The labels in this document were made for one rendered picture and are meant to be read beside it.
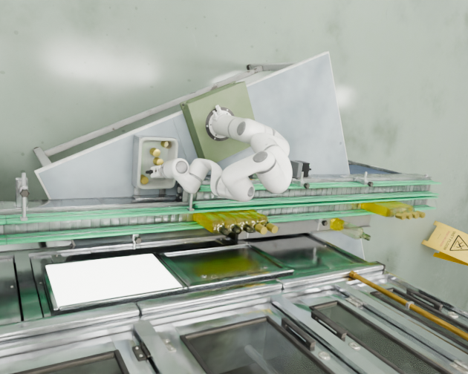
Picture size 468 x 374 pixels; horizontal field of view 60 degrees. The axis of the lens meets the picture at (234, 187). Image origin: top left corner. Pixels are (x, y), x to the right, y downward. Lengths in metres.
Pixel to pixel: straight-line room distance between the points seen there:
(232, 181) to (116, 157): 0.64
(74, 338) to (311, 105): 1.65
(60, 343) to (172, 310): 0.34
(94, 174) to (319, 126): 1.24
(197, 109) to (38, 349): 1.11
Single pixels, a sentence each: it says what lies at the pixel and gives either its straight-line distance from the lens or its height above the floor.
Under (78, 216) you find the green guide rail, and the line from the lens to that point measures 1.64.
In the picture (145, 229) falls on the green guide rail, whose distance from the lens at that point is 1.73.
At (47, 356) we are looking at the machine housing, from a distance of 1.24.
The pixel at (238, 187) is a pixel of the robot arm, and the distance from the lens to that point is 1.37.
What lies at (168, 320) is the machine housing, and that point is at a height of 1.43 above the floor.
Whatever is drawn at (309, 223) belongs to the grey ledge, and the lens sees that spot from 2.29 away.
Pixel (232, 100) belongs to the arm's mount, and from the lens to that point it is 1.90.
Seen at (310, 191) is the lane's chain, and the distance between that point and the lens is 2.23.
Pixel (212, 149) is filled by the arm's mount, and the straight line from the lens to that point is 1.89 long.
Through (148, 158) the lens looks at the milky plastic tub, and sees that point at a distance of 1.84.
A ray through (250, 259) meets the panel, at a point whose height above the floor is 1.16.
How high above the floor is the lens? 2.49
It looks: 56 degrees down
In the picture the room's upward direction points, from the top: 115 degrees clockwise
